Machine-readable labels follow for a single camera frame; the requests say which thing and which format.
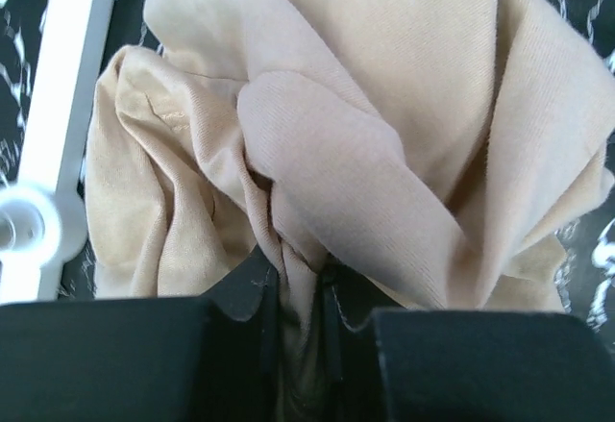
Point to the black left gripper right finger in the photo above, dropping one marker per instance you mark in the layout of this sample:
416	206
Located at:
386	363

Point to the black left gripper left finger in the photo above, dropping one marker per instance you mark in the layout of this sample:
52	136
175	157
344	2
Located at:
211	357

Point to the beige t shirt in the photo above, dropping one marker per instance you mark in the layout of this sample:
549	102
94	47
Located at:
435	146

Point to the white and silver clothes rack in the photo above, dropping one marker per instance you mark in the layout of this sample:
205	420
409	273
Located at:
43	217

